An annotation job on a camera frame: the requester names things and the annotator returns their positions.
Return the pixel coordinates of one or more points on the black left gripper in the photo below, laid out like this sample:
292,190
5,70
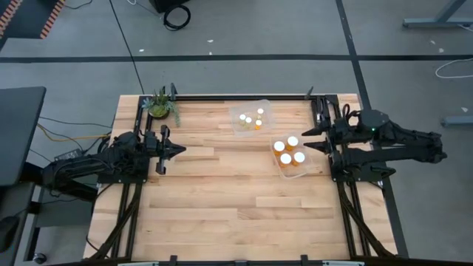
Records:
151,147

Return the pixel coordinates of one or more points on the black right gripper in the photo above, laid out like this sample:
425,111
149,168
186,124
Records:
347,131

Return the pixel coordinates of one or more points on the small white-capped pill bottle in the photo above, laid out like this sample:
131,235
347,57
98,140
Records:
248,119
258,122
242,117
260,111

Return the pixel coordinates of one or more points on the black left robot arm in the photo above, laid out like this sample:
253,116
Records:
111,159

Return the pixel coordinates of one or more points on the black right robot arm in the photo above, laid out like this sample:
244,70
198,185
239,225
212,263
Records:
406,146

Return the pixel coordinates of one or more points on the clear plastic bin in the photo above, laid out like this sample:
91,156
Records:
251,105
295,172

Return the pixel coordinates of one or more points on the small potted green succulent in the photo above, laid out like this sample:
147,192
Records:
159,109

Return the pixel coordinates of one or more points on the black desk crossbeam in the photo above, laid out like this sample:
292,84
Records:
81,194

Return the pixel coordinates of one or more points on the black power adapter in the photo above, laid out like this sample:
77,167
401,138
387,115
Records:
66,155

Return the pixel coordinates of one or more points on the silver aluminium extrusion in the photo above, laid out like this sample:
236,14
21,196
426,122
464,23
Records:
343,263
138,264

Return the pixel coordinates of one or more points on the grey metal desk foot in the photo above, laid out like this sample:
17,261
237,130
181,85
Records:
458,121

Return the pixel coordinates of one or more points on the black equipment box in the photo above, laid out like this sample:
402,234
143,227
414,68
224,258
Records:
162,4

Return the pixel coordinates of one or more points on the grey metal desk leg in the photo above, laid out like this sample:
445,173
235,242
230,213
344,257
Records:
425,23

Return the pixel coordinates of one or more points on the black desk top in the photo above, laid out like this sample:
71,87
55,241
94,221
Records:
18,129

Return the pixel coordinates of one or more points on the black caster wheel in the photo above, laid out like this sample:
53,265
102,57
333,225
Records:
39,258

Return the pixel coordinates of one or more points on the black mat orange striped edge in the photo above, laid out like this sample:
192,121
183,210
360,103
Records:
26,16

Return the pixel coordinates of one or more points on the black aluminium table frame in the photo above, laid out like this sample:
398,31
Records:
240,98

